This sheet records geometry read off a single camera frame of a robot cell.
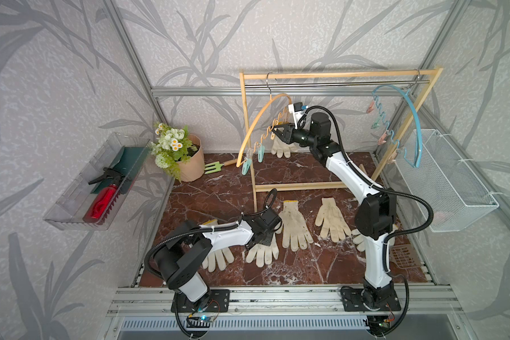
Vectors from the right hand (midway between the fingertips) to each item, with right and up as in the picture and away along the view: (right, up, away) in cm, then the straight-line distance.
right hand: (272, 127), depth 80 cm
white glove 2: (-22, -52, +3) cm, 56 cm away
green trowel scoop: (-51, -17, -10) cm, 54 cm away
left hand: (-3, -45, +9) cm, 46 cm away
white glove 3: (+10, -43, +10) cm, 46 cm away
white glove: (+5, -6, +18) cm, 20 cm away
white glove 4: (+27, -39, +13) cm, 49 cm away
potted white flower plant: (-36, -9, -1) cm, 37 cm away
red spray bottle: (-49, -27, -21) cm, 60 cm away
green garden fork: (-30, -15, +34) cm, 48 cm away
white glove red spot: (-3, -50, +4) cm, 51 cm away
